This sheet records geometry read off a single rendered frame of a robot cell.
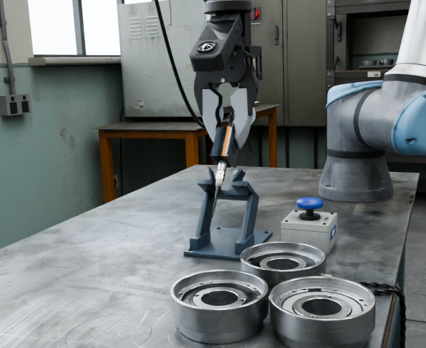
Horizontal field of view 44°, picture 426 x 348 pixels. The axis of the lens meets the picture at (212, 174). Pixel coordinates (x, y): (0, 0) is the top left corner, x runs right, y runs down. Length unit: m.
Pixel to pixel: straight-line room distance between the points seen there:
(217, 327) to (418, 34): 0.66
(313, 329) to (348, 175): 0.60
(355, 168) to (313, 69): 3.37
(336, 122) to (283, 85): 3.41
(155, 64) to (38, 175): 0.87
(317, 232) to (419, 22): 0.43
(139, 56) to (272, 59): 1.72
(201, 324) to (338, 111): 0.64
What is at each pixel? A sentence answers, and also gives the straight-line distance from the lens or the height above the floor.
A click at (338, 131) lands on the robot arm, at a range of 1.09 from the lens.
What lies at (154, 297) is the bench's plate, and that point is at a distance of 0.67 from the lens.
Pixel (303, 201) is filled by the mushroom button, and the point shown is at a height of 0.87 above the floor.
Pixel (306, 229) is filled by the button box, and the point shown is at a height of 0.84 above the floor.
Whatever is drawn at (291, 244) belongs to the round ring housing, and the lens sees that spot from 0.72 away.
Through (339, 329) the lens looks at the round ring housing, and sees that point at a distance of 0.53.
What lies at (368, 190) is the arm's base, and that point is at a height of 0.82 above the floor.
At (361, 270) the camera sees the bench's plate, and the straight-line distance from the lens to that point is 0.75.
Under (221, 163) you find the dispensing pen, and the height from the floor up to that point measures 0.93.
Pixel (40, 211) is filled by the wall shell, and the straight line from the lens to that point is 2.74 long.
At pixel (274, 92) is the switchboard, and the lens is 4.51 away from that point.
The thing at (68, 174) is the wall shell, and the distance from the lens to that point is 2.89.
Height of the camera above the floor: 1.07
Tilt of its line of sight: 11 degrees down
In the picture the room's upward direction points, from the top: 2 degrees counter-clockwise
